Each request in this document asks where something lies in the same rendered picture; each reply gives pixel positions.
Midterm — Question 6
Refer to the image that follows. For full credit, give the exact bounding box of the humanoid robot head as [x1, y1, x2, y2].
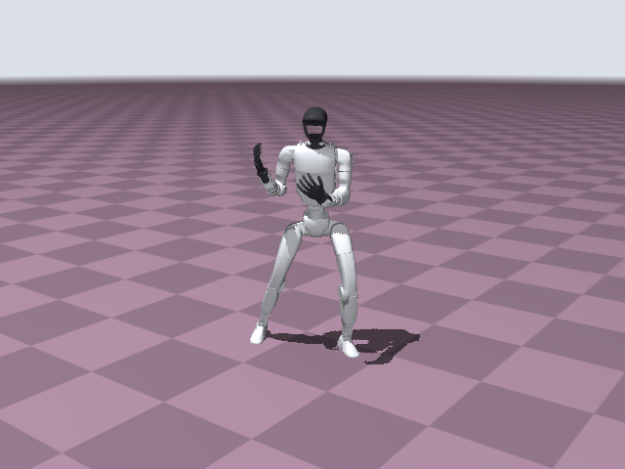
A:
[303, 107, 329, 149]

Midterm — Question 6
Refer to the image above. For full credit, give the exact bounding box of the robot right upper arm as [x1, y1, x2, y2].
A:
[275, 146, 296, 196]

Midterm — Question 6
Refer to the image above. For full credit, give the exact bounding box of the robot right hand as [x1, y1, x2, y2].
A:
[253, 143, 270, 184]

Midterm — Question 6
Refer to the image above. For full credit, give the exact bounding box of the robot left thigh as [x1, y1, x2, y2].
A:
[329, 220, 356, 302]

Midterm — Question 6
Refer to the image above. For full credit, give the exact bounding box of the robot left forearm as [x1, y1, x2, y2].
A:
[321, 190, 350, 208]

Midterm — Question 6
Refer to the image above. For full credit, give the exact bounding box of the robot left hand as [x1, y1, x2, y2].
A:
[297, 173, 332, 207]

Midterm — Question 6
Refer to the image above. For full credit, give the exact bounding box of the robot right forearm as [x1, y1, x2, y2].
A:
[259, 171, 280, 195]

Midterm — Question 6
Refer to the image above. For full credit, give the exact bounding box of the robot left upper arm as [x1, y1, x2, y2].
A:
[334, 148, 354, 192]

